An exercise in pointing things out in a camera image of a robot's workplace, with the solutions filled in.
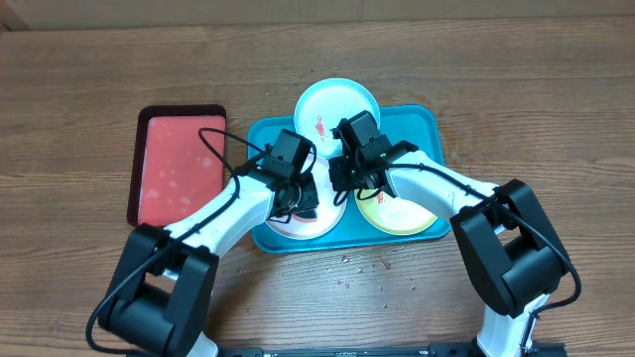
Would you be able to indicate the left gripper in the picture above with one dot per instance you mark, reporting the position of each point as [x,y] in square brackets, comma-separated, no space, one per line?
[311,197]

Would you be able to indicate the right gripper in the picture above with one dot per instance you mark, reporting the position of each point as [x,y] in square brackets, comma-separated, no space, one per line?
[341,168]

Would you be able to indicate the dark green sponge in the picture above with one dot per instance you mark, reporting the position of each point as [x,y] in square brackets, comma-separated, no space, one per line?
[306,215]

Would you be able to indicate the white plate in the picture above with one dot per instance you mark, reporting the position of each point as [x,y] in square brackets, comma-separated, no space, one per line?
[328,215]

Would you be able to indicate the light blue plate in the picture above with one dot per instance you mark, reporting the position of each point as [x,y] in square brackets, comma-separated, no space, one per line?
[321,107]

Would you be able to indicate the yellow-green plate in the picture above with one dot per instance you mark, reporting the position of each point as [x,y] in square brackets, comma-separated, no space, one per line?
[393,215]

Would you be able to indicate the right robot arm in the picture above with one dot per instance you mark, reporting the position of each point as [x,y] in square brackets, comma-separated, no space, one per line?
[513,256]

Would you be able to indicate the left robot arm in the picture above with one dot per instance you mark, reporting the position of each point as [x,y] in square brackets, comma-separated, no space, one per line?
[159,294]

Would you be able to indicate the teal plastic serving tray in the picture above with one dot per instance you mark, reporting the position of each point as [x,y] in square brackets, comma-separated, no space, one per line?
[413,123]

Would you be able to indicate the dark red tray with water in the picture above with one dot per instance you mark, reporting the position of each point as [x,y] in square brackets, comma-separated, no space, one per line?
[174,174]

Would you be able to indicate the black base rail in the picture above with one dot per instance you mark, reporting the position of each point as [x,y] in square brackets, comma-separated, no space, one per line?
[455,349]

